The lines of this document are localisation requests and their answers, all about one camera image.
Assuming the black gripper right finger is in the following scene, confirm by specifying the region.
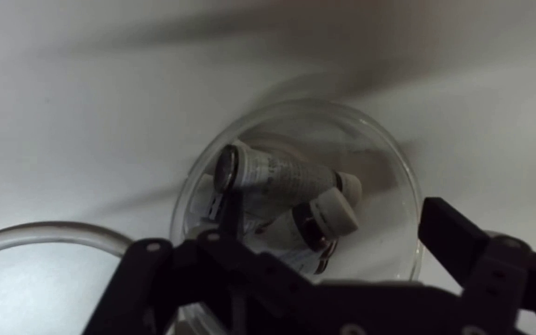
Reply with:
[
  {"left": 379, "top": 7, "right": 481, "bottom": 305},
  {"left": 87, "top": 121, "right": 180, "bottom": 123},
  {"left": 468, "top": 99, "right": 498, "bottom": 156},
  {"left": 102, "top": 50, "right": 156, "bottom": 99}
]
[{"left": 416, "top": 195, "right": 536, "bottom": 335}]

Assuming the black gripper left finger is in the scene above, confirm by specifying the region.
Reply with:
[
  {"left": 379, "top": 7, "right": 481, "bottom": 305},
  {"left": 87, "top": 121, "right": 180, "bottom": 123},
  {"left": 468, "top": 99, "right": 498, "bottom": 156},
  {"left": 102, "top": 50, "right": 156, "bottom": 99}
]
[{"left": 81, "top": 188, "right": 320, "bottom": 335}]

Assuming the clear plastic round container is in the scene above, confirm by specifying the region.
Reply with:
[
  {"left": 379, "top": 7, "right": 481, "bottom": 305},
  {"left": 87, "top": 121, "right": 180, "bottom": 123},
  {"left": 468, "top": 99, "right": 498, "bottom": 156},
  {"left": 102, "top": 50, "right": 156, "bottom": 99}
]
[{"left": 167, "top": 97, "right": 424, "bottom": 288}]

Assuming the white coiled power strip cable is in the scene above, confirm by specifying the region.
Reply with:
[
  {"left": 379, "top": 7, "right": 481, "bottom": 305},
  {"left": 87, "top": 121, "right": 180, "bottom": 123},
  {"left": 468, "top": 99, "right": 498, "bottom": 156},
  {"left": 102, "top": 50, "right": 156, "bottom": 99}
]
[{"left": 0, "top": 220, "right": 135, "bottom": 262}]

